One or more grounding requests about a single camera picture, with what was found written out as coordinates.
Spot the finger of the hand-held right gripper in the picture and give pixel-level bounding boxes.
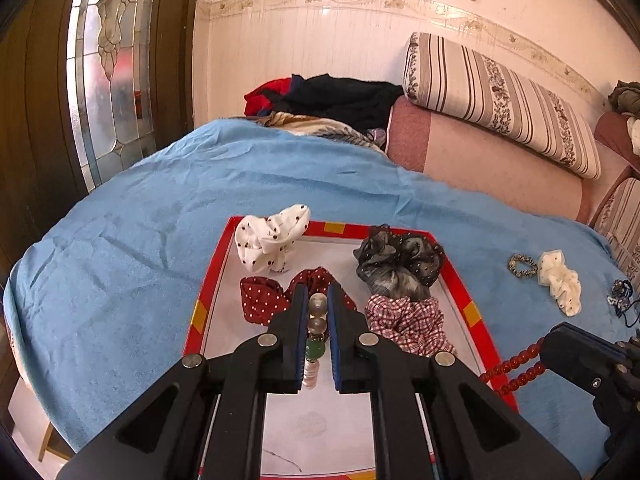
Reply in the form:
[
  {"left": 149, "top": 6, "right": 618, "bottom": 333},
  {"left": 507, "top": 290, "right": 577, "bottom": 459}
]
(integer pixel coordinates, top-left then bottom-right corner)
[{"left": 540, "top": 322, "right": 630, "bottom": 401}]

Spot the wooden stool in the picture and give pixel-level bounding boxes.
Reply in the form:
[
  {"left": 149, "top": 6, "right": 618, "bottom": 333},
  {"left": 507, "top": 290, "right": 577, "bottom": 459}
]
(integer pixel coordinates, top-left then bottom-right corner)
[{"left": 37, "top": 420, "right": 73, "bottom": 462}]

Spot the red box lid tray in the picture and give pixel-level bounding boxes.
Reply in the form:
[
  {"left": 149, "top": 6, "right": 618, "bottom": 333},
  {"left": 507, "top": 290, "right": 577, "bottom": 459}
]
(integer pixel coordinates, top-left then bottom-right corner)
[{"left": 182, "top": 216, "right": 519, "bottom": 480}]

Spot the leopard print hair tie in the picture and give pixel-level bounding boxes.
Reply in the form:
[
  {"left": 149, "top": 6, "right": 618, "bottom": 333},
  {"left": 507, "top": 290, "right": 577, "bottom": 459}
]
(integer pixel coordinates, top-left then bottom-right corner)
[{"left": 508, "top": 254, "right": 540, "bottom": 278}]

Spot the black sheer studded scrunchie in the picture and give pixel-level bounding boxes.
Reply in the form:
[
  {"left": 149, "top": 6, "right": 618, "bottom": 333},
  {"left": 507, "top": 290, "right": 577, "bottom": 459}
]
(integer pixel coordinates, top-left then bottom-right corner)
[{"left": 353, "top": 224, "right": 447, "bottom": 302}]

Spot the red polka dot scrunchie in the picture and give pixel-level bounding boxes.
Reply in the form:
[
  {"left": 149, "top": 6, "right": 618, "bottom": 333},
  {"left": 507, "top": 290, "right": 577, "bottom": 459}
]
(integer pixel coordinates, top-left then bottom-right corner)
[{"left": 240, "top": 267, "right": 358, "bottom": 328}]

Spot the pearl and green bead bracelet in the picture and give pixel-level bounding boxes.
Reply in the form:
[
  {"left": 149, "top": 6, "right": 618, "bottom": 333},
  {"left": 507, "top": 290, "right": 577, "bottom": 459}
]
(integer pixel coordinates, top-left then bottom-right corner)
[{"left": 301, "top": 292, "right": 331, "bottom": 391}]

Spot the green cloth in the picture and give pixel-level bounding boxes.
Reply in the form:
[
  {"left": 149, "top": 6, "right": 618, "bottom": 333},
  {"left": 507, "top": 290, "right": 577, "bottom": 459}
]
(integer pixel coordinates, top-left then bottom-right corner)
[{"left": 608, "top": 80, "right": 640, "bottom": 116}]

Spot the blue blanket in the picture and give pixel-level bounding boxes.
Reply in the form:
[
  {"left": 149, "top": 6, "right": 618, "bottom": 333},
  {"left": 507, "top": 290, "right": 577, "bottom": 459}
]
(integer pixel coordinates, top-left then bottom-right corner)
[{"left": 2, "top": 119, "right": 640, "bottom": 476}]

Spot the striped floral pillow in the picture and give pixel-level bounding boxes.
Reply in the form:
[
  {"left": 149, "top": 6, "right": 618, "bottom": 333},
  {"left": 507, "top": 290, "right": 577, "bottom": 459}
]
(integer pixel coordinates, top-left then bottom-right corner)
[
  {"left": 402, "top": 31, "right": 602, "bottom": 181},
  {"left": 592, "top": 177, "right": 640, "bottom": 281}
]

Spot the white cherry print scrunchie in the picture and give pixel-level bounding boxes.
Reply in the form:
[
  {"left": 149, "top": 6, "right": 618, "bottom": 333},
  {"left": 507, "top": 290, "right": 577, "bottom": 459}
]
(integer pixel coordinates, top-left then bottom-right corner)
[{"left": 234, "top": 203, "right": 312, "bottom": 275}]

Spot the cream patterned cloth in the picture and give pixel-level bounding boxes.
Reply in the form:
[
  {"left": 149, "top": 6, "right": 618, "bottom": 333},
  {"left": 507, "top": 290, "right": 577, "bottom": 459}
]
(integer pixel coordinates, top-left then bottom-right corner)
[{"left": 250, "top": 111, "right": 386, "bottom": 151}]

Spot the dark clothes pile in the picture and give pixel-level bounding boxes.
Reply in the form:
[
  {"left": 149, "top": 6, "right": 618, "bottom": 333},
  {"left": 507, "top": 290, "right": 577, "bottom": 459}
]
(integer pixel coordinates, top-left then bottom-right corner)
[{"left": 243, "top": 74, "right": 405, "bottom": 133}]

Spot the wooden door with stained glass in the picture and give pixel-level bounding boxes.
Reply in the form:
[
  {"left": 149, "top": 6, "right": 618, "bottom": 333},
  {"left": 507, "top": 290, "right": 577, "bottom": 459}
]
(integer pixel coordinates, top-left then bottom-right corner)
[{"left": 0, "top": 0, "right": 201, "bottom": 271}]

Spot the red bead bracelet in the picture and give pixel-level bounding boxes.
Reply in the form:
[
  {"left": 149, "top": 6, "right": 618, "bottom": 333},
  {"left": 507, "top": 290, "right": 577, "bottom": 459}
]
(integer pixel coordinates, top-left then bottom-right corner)
[{"left": 479, "top": 337, "right": 548, "bottom": 396}]

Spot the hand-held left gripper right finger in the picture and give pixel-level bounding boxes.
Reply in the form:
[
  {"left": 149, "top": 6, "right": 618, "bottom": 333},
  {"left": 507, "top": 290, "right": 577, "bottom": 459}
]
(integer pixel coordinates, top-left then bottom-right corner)
[{"left": 327, "top": 281, "right": 583, "bottom": 480}]

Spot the pink sofa cushion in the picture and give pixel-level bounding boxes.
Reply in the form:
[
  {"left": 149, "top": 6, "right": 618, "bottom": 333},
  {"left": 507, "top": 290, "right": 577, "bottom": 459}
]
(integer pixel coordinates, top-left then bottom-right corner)
[{"left": 575, "top": 112, "right": 640, "bottom": 226}]

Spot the dark beaded hair tie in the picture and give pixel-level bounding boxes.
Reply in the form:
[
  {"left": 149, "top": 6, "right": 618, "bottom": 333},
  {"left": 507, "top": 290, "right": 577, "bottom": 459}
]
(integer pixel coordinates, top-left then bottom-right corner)
[{"left": 607, "top": 279, "right": 640, "bottom": 331}]

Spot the red plaid scrunchie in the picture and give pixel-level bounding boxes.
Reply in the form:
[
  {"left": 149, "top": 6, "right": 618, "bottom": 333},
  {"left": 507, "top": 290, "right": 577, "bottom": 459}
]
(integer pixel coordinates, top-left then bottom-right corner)
[{"left": 365, "top": 295, "right": 458, "bottom": 358}]

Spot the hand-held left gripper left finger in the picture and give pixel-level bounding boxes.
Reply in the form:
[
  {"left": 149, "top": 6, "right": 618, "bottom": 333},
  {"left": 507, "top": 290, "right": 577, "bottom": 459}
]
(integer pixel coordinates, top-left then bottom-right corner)
[{"left": 55, "top": 284, "right": 311, "bottom": 480}]

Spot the cream dotted scrunchie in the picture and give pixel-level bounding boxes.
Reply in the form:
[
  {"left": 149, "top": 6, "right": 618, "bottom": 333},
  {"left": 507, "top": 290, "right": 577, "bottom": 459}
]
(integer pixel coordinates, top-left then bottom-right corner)
[{"left": 537, "top": 250, "right": 582, "bottom": 317}]

